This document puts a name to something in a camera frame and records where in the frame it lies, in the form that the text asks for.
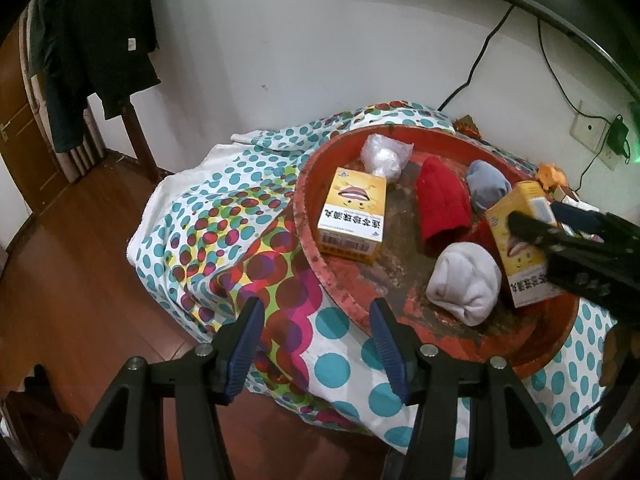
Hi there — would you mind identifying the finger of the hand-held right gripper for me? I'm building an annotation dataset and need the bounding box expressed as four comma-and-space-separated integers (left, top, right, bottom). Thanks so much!
551, 201, 621, 256
506, 210, 621, 313

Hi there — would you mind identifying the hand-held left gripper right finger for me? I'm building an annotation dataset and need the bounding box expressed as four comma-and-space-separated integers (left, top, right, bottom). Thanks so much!
369, 297, 576, 480

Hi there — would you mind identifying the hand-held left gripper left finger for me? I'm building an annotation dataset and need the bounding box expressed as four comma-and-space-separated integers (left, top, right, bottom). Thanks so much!
62, 296, 266, 480

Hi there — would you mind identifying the plain red sock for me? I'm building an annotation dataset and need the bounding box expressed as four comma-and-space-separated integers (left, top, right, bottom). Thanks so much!
467, 220, 501, 261

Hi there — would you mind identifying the yellow medicine box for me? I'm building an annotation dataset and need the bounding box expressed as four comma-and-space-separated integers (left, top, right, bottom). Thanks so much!
316, 166, 388, 266
484, 181, 561, 309

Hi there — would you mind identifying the light blue sock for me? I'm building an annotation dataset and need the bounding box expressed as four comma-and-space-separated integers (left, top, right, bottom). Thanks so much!
466, 160, 513, 213

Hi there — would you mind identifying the white sock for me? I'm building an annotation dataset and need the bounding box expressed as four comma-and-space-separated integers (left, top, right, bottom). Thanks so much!
426, 242, 502, 327

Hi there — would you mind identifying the red sock gold embroidery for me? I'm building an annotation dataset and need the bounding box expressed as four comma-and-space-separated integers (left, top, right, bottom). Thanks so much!
416, 156, 472, 246

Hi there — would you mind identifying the round red tray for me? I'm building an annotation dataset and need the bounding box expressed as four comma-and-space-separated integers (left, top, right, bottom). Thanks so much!
292, 125, 581, 380

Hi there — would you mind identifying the white plastic bag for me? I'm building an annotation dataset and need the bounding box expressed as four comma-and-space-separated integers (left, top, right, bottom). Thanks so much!
361, 133, 415, 181

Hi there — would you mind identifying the small white brown box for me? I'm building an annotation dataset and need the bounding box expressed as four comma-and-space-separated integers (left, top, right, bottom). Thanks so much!
550, 186, 581, 206

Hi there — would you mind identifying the orange toy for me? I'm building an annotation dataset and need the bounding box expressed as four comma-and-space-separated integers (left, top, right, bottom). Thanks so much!
537, 161, 568, 191

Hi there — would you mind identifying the black charger adapter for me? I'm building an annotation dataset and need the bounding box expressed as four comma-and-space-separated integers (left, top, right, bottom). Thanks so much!
605, 114, 632, 156

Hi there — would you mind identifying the polka dot tablecloth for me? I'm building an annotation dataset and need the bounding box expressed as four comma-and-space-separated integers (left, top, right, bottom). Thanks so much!
127, 101, 640, 476

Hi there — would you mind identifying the wooden chair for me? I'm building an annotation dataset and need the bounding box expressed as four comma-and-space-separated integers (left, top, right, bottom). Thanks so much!
20, 10, 161, 186

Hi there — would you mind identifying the wooden door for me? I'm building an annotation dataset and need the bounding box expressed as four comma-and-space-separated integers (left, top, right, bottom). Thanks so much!
0, 35, 56, 251

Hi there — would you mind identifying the dark hanging clothing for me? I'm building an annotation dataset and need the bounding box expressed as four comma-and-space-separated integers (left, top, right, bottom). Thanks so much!
27, 0, 163, 153

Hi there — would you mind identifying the black charger output cable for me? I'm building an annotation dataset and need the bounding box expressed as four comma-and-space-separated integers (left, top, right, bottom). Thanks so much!
570, 152, 608, 193

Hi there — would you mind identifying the white wall socket plate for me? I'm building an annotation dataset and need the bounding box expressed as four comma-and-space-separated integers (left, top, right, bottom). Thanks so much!
570, 100, 626, 171

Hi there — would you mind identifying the black charger input cable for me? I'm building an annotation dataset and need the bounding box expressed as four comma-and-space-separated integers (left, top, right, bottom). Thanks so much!
537, 17, 613, 126

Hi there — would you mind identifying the thin black television cable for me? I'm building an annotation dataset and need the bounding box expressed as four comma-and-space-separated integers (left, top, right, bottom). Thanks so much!
437, 4, 516, 111

